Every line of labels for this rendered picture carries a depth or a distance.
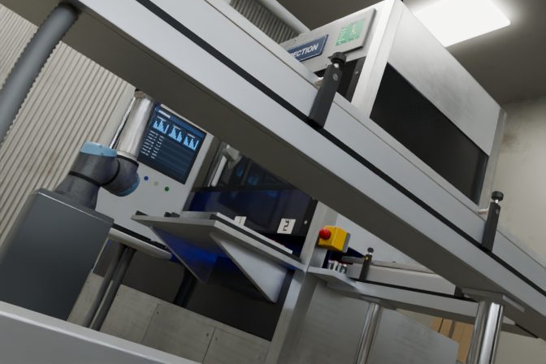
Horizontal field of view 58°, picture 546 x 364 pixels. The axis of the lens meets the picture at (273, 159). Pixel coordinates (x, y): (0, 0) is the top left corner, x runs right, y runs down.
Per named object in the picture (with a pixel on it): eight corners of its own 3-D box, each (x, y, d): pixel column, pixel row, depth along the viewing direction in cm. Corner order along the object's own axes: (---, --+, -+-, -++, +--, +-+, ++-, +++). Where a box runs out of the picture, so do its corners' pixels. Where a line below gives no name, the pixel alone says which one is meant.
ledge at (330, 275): (333, 284, 177) (335, 279, 178) (360, 290, 167) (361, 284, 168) (307, 271, 170) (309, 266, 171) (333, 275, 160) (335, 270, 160)
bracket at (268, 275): (271, 301, 177) (283, 266, 181) (276, 302, 174) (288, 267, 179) (195, 268, 159) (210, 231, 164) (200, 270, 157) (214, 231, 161)
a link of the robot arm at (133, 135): (85, 183, 178) (135, 60, 199) (111, 198, 191) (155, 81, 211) (111, 186, 173) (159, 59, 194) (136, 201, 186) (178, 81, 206)
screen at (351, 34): (328, 58, 228) (341, 23, 235) (362, 47, 211) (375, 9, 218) (327, 57, 227) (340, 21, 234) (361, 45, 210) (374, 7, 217)
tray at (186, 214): (248, 253, 195) (251, 245, 196) (289, 260, 174) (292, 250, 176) (178, 219, 178) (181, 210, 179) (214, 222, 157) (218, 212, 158)
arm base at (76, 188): (54, 194, 158) (69, 166, 161) (46, 196, 171) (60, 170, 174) (97, 213, 165) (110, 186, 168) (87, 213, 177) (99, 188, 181)
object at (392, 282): (322, 284, 175) (335, 243, 180) (350, 298, 183) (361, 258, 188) (513, 323, 120) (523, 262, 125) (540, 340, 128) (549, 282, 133)
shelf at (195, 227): (218, 259, 232) (220, 255, 232) (318, 278, 176) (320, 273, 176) (130, 218, 207) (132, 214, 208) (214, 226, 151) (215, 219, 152)
